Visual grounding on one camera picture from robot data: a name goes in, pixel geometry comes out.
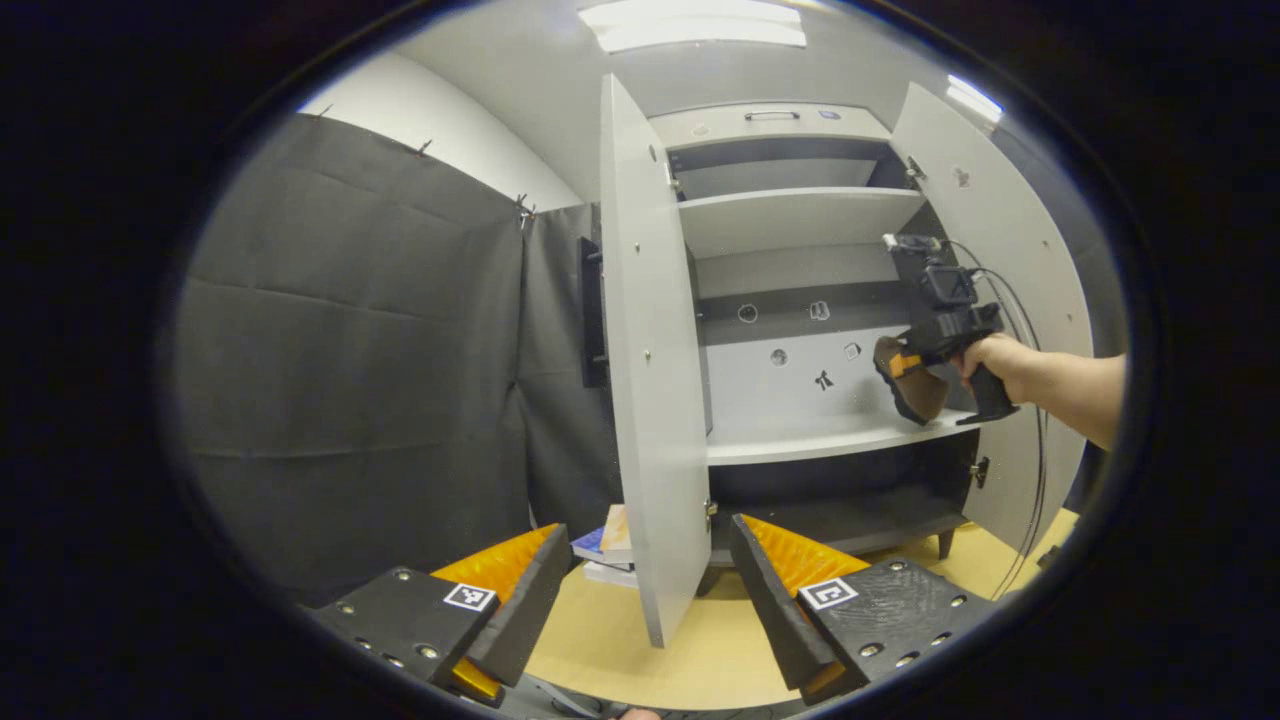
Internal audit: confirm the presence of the grey shoe cabinet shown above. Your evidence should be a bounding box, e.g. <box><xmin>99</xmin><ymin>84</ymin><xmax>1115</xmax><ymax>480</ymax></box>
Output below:
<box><xmin>648</xmin><ymin>100</ymin><xmax>986</xmax><ymax>591</ymax></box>

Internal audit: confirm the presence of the black door handle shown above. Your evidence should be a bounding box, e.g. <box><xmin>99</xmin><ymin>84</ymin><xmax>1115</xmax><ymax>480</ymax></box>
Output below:
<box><xmin>580</xmin><ymin>237</ymin><xmax>609</xmax><ymax>389</ymax></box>

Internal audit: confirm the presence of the small ceiling light panel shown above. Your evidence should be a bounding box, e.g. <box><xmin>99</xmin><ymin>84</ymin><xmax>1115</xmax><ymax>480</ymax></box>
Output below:
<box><xmin>945</xmin><ymin>73</ymin><xmax>1004</xmax><ymax>126</ymax></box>

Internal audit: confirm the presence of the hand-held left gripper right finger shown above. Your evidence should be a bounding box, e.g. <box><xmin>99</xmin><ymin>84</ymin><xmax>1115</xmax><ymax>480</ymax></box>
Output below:
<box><xmin>728</xmin><ymin>513</ymin><xmax>1001</xmax><ymax>706</ymax></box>

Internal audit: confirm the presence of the black cable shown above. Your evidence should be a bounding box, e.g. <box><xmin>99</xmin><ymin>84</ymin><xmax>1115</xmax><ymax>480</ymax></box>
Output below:
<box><xmin>945</xmin><ymin>240</ymin><xmax>1051</xmax><ymax>601</ymax></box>

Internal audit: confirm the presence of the brown fuzzy shoe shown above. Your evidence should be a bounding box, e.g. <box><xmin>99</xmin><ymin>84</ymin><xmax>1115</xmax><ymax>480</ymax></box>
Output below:
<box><xmin>873</xmin><ymin>335</ymin><xmax>951</xmax><ymax>428</ymax></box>

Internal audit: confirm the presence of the grey cabinet door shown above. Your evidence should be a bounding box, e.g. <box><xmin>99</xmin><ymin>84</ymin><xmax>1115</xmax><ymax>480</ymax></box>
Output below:
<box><xmin>598</xmin><ymin>73</ymin><xmax>713</xmax><ymax>649</ymax></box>
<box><xmin>888</xmin><ymin>82</ymin><xmax>1096</xmax><ymax>556</ymax></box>

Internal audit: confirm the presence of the white orange cover book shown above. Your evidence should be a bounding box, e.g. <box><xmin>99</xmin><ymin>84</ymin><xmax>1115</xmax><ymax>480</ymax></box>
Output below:
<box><xmin>600</xmin><ymin>503</ymin><xmax>636</xmax><ymax>563</ymax></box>

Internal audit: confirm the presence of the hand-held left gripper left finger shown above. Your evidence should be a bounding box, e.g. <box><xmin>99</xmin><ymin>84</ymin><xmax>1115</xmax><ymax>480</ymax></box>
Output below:
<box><xmin>310</xmin><ymin>523</ymin><xmax>573</xmax><ymax>708</ymax></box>

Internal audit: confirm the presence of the large ceiling light panel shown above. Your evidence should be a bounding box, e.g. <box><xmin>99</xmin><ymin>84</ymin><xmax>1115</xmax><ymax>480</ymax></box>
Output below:
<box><xmin>578</xmin><ymin>0</ymin><xmax>809</xmax><ymax>53</ymax></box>

